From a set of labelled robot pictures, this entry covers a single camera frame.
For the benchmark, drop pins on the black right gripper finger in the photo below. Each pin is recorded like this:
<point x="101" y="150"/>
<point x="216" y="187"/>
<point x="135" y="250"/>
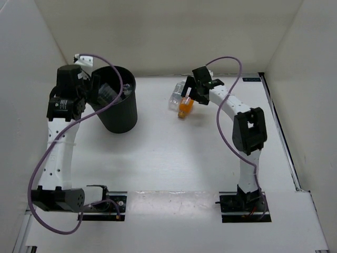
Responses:
<point x="193" y="94"/>
<point x="188" y="84"/>

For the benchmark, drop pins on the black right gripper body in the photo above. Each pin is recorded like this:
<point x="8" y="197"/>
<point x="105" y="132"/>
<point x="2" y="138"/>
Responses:
<point x="201" y="99"/>

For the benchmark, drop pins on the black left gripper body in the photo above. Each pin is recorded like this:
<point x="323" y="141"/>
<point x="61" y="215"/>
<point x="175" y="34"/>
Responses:
<point x="84" y="90"/>

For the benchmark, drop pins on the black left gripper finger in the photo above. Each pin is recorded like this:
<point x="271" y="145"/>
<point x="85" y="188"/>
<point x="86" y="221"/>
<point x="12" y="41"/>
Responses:
<point x="103" y="98"/>
<point x="95" y="88"/>

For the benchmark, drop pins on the orange capped plastic bottle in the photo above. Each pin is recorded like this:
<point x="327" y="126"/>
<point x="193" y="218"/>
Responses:
<point x="185" y="107"/>

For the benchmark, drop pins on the clear plastic bottle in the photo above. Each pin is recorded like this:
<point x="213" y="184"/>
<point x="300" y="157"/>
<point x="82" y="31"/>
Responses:
<point x="175" y="98"/>

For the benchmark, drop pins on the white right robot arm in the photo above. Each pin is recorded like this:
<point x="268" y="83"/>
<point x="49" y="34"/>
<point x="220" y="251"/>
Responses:
<point x="248" y="135"/>

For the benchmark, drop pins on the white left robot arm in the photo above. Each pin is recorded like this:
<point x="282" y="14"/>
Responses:
<point x="66" y="104"/>

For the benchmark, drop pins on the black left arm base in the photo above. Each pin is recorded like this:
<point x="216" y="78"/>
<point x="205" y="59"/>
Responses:
<point x="107" y="211"/>

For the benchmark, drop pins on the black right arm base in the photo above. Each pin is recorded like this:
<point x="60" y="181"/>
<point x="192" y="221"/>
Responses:
<point x="234" y="209"/>

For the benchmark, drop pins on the black round bin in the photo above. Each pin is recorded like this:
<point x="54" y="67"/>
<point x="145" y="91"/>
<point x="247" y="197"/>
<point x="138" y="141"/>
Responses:
<point x="122" y="115"/>

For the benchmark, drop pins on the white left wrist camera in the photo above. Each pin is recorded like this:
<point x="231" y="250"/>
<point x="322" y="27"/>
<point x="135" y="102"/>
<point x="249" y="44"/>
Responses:
<point x="83" y="61"/>

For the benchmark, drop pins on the right side aluminium rail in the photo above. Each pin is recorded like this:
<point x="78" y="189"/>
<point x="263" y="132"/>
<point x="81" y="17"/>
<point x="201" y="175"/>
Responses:
<point x="280" y="131"/>

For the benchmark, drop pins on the horizontal aluminium frame rail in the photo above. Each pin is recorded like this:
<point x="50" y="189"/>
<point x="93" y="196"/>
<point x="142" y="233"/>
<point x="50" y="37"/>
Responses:
<point x="21" y="241"/>

